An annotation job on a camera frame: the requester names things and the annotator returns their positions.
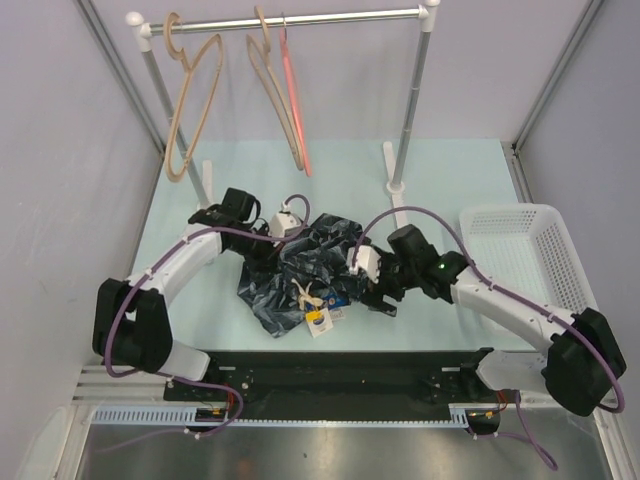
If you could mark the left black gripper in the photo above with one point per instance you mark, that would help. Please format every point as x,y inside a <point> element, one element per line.
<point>267,261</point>

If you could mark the pink hanger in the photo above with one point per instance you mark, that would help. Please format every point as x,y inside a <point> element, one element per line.
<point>292,90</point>

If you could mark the dark patterned shorts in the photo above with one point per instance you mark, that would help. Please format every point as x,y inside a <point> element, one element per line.
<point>315,261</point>

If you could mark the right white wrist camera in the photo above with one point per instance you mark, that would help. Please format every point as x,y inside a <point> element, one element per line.
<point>366,259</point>

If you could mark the silver clothes rack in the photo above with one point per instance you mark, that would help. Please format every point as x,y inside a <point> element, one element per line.
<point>188,42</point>

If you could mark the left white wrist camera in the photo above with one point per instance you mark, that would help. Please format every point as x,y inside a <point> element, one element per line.
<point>285,225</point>

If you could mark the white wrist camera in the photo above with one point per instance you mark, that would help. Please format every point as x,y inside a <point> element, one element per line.
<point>285,225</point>
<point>366,259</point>

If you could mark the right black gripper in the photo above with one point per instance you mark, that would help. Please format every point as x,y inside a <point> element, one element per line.
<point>374,293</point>

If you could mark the white slotted cable duct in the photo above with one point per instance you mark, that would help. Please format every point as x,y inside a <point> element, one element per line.
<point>450,416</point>

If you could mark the blue card tag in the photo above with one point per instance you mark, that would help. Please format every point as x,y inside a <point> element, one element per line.
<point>334,301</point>

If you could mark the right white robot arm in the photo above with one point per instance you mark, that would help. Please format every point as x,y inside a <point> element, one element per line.
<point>581,359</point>

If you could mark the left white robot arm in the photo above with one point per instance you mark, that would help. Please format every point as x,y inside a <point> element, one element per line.
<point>132,330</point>

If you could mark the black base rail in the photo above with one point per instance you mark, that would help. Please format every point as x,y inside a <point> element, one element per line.
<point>353,384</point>

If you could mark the white plastic basket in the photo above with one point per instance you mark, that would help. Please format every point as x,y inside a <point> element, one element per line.
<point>527,248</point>

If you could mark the middle wooden hanger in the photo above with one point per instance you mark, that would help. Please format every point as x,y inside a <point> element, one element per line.
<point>259,57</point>

